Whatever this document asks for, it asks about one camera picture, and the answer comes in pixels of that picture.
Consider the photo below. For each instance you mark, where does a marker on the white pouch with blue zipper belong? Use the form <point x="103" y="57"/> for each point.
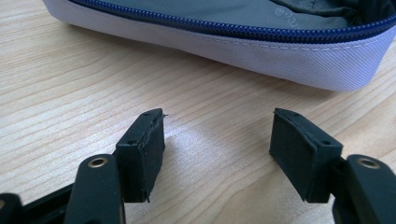
<point x="280" y="59"/>

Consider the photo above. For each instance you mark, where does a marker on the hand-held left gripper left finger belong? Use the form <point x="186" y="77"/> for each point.
<point x="141" y="158"/>

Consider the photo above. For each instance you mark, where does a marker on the dark green cloth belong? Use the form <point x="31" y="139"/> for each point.
<point x="330" y="7"/>

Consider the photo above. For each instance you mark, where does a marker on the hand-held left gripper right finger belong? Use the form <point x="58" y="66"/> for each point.
<point x="302" y="155"/>

